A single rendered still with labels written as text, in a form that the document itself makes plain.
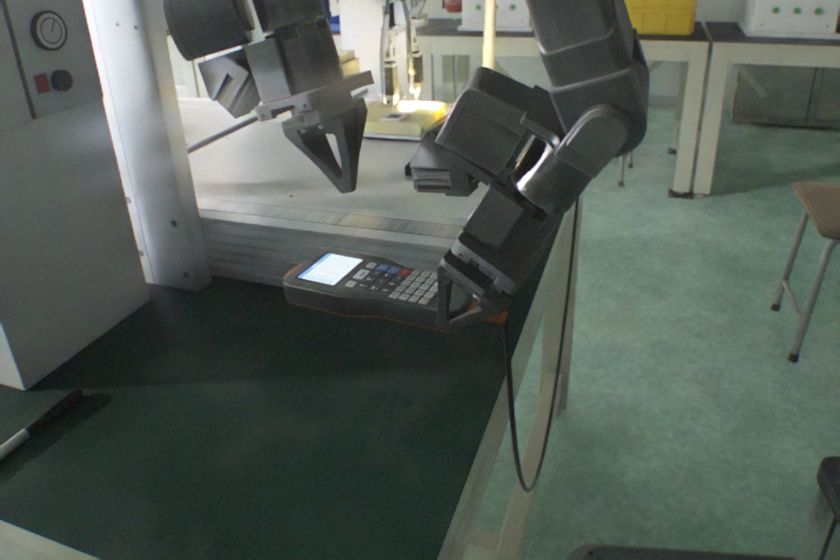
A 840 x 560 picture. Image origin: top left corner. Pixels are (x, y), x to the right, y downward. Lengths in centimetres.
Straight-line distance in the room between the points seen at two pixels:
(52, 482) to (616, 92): 62
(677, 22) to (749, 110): 151
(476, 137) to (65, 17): 54
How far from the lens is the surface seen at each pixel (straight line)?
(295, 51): 56
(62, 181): 86
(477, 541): 137
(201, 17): 57
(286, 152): 121
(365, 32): 155
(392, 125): 121
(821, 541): 92
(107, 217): 92
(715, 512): 171
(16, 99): 81
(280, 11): 56
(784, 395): 211
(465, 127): 50
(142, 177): 96
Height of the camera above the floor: 121
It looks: 24 degrees down
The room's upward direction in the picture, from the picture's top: 2 degrees counter-clockwise
